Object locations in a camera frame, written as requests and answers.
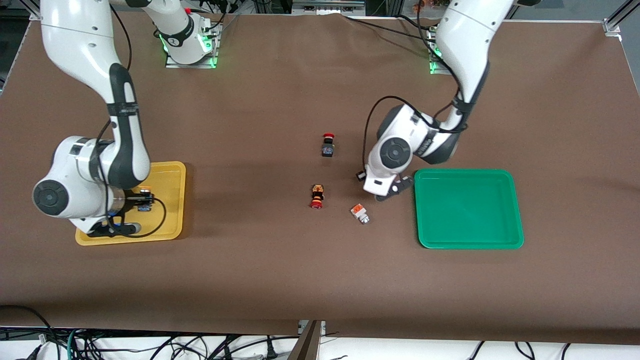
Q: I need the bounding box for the grey metal box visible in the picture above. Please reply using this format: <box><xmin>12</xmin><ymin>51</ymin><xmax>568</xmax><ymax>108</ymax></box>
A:
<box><xmin>292</xmin><ymin>0</ymin><xmax>366</xmax><ymax>15</ymax></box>

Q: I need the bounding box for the green plastic tray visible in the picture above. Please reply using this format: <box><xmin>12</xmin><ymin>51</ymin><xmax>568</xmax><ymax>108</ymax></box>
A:
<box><xmin>413</xmin><ymin>168</ymin><xmax>525</xmax><ymax>250</ymax></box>

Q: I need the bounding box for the green push button orange base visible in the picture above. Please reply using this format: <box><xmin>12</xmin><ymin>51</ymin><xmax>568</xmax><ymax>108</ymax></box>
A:
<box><xmin>349</xmin><ymin>203</ymin><xmax>371</xmax><ymax>225</ymax></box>

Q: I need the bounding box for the dark table leg profile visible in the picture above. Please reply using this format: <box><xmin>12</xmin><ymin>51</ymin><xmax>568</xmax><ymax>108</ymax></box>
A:
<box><xmin>287</xmin><ymin>320</ymin><xmax>322</xmax><ymax>360</ymax></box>

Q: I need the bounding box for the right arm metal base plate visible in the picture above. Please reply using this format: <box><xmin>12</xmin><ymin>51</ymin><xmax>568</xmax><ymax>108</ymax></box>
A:
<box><xmin>165</xmin><ymin>22</ymin><xmax>221</xmax><ymax>69</ymax></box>

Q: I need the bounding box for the yellow plastic tray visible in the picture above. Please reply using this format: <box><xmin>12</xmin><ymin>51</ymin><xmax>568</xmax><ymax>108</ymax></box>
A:
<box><xmin>75</xmin><ymin>161</ymin><xmax>187</xmax><ymax>246</ymax></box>

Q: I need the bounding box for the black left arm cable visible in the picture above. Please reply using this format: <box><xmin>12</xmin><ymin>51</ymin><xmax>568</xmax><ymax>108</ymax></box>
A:
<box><xmin>361</xmin><ymin>15</ymin><xmax>471</xmax><ymax>173</ymax></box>

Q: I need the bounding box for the brown paper table cover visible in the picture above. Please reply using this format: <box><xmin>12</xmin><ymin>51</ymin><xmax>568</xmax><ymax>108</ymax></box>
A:
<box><xmin>0</xmin><ymin>9</ymin><xmax>640</xmax><ymax>346</ymax></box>

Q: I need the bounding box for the black cable on table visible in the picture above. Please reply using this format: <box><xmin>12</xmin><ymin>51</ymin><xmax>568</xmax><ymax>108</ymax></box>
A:
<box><xmin>397</xmin><ymin>14</ymin><xmax>442</xmax><ymax>31</ymax></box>
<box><xmin>342</xmin><ymin>14</ymin><xmax>436</xmax><ymax>40</ymax></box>

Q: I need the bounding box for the silver metal bracket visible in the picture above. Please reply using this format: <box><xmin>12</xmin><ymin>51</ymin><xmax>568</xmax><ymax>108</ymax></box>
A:
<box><xmin>298</xmin><ymin>320</ymin><xmax>327</xmax><ymax>337</ymax></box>

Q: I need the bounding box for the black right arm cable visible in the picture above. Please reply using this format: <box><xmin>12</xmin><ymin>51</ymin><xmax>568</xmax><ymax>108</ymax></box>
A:
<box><xmin>95</xmin><ymin>5</ymin><xmax>167</xmax><ymax>239</ymax></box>

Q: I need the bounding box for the black floor cable loop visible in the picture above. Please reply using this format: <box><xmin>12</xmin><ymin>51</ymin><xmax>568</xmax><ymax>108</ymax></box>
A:
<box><xmin>0</xmin><ymin>305</ymin><xmax>56</xmax><ymax>351</ymax></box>

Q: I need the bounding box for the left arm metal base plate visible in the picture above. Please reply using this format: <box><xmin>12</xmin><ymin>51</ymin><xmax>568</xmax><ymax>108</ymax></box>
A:
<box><xmin>428</xmin><ymin>27</ymin><xmax>453</xmax><ymax>76</ymax></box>

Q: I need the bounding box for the aluminium frame post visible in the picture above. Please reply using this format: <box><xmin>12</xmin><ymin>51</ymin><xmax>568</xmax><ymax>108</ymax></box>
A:
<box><xmin>20</xmin><ymin>0</ymin><xmax>43</xmax><ymax>21</ymax></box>
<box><xmin>602</xmin><ymin>0</ymin><xmax>640</xmax><ymax>37</ymax></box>

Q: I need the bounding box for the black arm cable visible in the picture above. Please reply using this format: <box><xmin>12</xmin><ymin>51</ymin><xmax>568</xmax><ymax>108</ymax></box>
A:
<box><xmin>361</xmin><ymin>15</ymin><xmax>471</xmax><ymax>173</ymax></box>
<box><xmin>95</xmin><ymin>5</ymin><xmax>167</xmax><ymax>239</ymax></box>

